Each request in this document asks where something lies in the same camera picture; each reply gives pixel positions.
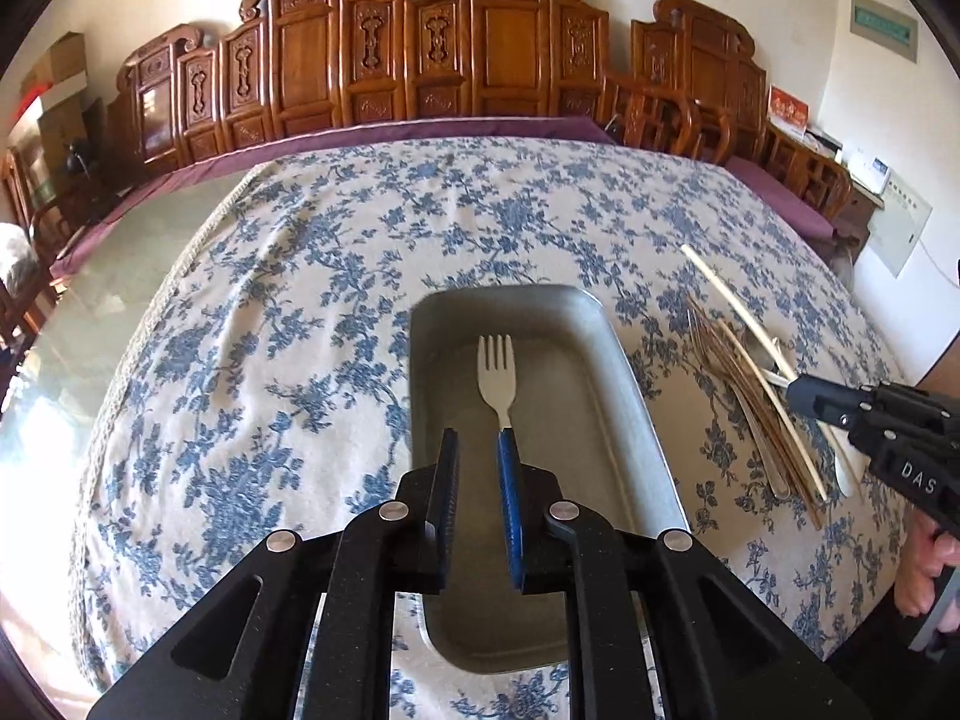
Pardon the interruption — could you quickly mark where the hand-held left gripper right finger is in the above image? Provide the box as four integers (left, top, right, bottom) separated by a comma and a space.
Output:
496, 427, 875, 720

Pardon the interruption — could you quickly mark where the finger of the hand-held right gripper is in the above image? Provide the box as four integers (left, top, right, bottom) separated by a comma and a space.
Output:
847, 426, 960, 537
786, 373, 960, 437

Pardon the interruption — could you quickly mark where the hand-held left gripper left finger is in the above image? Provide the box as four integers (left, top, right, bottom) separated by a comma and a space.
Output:
88, 427, 460, 720

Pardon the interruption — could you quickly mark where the white plastic spoon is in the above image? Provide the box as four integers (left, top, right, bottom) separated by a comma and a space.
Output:
748, 337, 857, 500

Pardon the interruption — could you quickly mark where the metal fork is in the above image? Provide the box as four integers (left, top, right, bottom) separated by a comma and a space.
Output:
731, 371, 781, 481

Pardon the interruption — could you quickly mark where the bundle of brown wooden chopsticks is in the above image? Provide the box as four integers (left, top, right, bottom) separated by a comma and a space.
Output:
684, 292, 822, 530

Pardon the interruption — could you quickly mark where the white plastic fork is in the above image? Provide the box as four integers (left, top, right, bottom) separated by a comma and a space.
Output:
477, 334, 518, 437

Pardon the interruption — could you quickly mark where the grey metal tray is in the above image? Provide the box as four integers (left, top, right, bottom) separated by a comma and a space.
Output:
409, 283, 691, 680

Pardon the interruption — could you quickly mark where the long cream chopstick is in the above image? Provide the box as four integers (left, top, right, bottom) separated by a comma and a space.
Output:
681, 244, 797, 383

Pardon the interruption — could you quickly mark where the person's right hand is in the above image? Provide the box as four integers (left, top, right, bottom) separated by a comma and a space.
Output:
894, 508, 957, 617

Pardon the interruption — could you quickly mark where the short purple seat cushion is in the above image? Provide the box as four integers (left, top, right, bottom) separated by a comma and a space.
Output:
724, 156, 835, 239

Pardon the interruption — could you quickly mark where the blue floral tablecloth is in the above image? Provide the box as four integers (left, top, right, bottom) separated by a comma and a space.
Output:
71, 139, 912, 720

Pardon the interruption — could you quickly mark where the wooden armchair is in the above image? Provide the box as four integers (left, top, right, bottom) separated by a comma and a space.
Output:
604, 75, 732, 166
761, 124, 854, 222

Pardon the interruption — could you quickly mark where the white desk device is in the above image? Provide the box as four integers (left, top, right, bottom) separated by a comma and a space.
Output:
846, 148, 895, 194

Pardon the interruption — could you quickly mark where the red desk calendar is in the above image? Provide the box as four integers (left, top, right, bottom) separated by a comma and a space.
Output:
766, 85, 812, 140

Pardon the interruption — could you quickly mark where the long carved wooden bench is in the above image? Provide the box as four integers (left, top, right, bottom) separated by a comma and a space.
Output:
221, 0, 612, 147

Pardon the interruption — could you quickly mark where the white plastic bag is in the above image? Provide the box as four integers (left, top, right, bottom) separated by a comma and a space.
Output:
0, 223, 40, 287

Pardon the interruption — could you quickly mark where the dark wooden chair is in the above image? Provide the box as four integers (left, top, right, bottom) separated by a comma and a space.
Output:
0, 146, 68, 361

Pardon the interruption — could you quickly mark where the large cardboard box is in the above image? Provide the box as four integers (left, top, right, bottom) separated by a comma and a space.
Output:
11, 79, 87, 166

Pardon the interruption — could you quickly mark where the white electrical wall panel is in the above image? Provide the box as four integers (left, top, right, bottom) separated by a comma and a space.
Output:
868, 169, 935, 280

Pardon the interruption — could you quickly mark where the green wall sign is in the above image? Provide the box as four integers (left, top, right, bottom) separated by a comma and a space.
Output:
850, 0, 920, 65

